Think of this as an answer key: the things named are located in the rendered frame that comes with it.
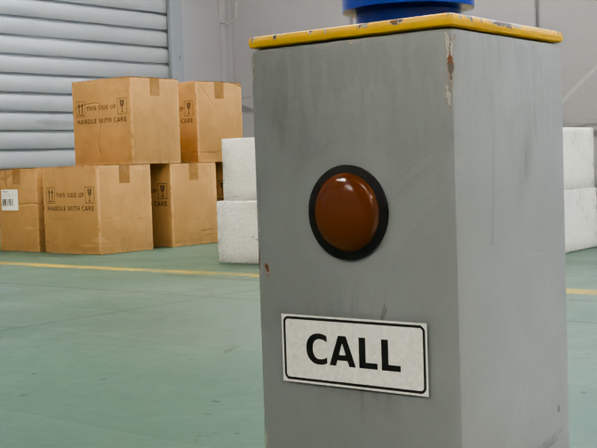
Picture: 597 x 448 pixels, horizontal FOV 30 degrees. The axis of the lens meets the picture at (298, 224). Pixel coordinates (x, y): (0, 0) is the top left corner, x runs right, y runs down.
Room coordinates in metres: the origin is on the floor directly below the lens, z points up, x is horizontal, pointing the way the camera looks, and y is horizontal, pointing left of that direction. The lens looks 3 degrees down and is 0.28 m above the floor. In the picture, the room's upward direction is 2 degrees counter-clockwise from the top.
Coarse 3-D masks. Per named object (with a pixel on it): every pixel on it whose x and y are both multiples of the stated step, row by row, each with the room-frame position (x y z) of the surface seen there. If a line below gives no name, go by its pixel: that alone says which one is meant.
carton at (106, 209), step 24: (48, 168) 3.88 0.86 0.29; (72, 168) 3.79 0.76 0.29; (96, 168) 3.71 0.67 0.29; (120, 168) 3.79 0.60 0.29; (144, 168) 3.87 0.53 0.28; (48, 192) 3.88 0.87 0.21; (72, 192) 3.80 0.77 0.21; (96, 192) 3.71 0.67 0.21; (120, 192) 3.78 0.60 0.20; (144, 192) 3.87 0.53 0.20; (48, 216) 3.89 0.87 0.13; (72, 216) 3.80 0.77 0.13; (96, 216) 3.72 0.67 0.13; (120, 216) 3.78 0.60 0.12; (144, 216) 3.86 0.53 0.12; (48, 240) 3.89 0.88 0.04; (72, 240) 3.80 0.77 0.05; (96, 240) 3.72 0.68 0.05; (120, 240) 3.78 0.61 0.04; (144, 240) 3.86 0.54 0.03
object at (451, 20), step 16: (432, 16) 0.30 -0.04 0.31; (448, 16) 0.29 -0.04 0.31; (464, 16) 0.30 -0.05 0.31; (304, 32) 0.32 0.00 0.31; (320, 32) 0.32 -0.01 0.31; (336, 32) 0.32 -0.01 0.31; (352, 32) 0.31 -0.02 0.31; (368, 32) 0.31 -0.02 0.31; (384, 32) 0.31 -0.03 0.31; (496, 32) 0.31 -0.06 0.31; (512, 32) 0.32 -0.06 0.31; (528, 32) 0.33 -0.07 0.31; (544, 32) 0.34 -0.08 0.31; (560, 32) 0.35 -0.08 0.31; (256, 48) 0.34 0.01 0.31
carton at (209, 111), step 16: (192, 96) 4.13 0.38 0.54; (208, 96) 4.16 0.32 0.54; (224, 96) 4.22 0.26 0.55; (240, 96) 4.29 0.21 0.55; (192, 112) 4.13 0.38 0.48; (208, 112) 4.16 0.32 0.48; (224, 112) 4.22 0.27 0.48; (240, 112) 4.29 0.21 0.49; (192, 128) 4.13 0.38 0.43; (208, 128) 4.16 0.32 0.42; (224, 128) 4.22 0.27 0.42; (240, 128) 4.28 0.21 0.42; (192, 144) 4.14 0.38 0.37; (208, 144) 4.15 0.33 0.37; (192, 160) 4.14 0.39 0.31; (208, 160) 4.15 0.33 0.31
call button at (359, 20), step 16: (352, 0) 0.33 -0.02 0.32; (368, 0) 0.33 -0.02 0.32; (384, 0) 0.32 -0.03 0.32; (400, 0) 0.32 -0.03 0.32; (416, 0) 0.32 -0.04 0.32; (432, 0) 0.32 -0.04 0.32; (448, 0) 0.32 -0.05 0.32; (464, 0) 0.33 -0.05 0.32; (352, 16) 0.35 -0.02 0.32; (368, 16) 0.33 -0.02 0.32; (384, 16) 0.33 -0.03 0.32; (400, 16) 0.33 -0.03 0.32; (416, 16) 0.33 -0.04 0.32
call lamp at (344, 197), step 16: (336, 176) 0.31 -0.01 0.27; (352, 176) 0.31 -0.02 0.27; (320, 192) 0.32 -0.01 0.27; (336, 192) 0.31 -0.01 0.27; (352, 192) 0.31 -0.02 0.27; (368, 192) 0.31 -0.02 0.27; (320, 208) 0.32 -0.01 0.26; (336, 208) 0.31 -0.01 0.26; (352, 208) 0.31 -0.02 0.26; (368, 208) 0.31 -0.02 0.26; (320, 224) 0.32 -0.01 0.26; (336, 224) 0.31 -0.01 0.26; (352, 224) 0.31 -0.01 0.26; (368, 224) 0.31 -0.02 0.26; (336, 240) 0.31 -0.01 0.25; (352, 240) 0.31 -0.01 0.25; (368, 240) 0.31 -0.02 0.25
